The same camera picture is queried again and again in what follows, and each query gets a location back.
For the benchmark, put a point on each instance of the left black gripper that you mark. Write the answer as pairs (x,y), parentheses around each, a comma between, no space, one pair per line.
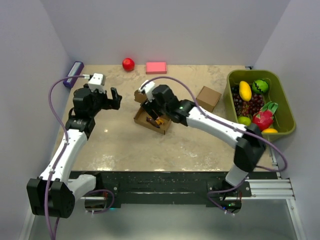
(110,104)

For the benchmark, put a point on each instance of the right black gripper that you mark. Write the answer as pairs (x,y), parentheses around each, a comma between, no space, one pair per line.
(149,106)

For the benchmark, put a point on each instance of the small snack wrapper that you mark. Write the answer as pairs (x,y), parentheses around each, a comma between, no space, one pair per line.
(156,123)

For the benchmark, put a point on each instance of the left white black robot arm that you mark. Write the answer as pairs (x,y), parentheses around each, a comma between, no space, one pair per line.
(51,193)

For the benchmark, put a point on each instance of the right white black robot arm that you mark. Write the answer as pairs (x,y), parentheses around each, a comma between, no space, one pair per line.
(245,140)

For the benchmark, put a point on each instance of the pink rectangular box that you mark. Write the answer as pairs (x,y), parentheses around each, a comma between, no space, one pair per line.
(154,68)

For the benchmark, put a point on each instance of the small folded cardboard box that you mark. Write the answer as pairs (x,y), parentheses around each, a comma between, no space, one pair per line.
(208,98)

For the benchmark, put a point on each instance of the purple blue box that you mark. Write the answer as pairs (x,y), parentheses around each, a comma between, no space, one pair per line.
(75,70)

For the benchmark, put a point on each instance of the red apple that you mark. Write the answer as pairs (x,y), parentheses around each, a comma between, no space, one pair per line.
(128,64)

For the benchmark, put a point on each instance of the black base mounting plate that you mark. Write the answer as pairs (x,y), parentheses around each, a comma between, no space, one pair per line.
(163,188)

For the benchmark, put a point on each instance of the yellow mango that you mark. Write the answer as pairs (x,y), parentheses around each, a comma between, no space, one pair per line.
(245,91)

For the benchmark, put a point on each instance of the purple grapes bunch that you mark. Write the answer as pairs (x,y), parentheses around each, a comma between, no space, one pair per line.
(246,108)

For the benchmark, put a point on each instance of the green round fruit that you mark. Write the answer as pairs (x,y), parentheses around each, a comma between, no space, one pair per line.
(260,86)

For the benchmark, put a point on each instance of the red dragon fruit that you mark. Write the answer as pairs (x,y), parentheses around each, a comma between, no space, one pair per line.
(264,118)

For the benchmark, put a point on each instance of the orange fruit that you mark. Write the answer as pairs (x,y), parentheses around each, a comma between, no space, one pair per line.
(269,131)

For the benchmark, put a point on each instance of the olive green plastic bin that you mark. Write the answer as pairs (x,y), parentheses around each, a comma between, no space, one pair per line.
(284,121)

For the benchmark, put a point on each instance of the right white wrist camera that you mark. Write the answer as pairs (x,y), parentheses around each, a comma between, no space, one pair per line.
(146,88)

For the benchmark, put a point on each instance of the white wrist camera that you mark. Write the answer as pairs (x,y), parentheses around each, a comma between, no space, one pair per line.
(96,82)
(146,88)

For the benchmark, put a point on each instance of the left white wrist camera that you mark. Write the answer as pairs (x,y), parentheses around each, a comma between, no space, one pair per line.
(96,82)

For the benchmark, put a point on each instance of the aluminium rail frame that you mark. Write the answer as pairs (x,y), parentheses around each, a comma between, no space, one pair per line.
(268,214)

